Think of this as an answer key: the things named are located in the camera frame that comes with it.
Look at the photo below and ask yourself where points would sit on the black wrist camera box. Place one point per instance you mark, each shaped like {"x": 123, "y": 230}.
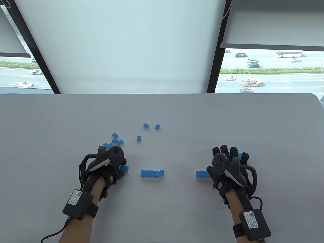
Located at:
{"x": 255, "y": 224}
{"x": 78, "y": 205}

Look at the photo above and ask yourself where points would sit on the black window frame post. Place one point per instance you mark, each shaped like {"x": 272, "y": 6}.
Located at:
{"x": 35, "y": 50}
{"x": 217, "y": 55}

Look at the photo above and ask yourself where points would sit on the grey roller blind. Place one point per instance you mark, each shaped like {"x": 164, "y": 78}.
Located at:
{"x": 7, "y": 43}
{"x": 273, "y": 22}

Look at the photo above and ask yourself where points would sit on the person's left forearm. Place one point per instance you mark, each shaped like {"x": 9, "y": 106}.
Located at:
{"x": 97, "y": 188}

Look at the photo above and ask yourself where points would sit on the person's right hand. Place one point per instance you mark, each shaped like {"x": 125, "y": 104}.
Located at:
{"x": 220, "y": 182}

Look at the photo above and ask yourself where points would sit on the blue mahjong tiles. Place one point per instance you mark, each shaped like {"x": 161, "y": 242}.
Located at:
{"x": 115, "y": 135}

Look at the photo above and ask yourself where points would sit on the person's right forearm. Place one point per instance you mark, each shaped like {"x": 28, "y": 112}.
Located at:
{"x": 235, "y": 205}

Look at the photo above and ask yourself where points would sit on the black and white hand controller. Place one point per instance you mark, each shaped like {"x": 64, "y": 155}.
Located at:
{"x": 220, "y": 162}
{"x": 116, "y": 155}

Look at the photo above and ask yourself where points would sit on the person's left hand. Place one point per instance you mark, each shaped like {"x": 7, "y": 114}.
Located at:
{"x": 111, "y": 177}

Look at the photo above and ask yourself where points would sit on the green roadside hedge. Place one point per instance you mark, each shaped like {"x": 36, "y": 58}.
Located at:
{"x": 265, "y": 71}
{"x": 15, "y": 65}

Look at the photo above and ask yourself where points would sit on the wide white roller blind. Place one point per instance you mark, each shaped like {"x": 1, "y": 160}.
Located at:
{"x": 126, "y": 45}

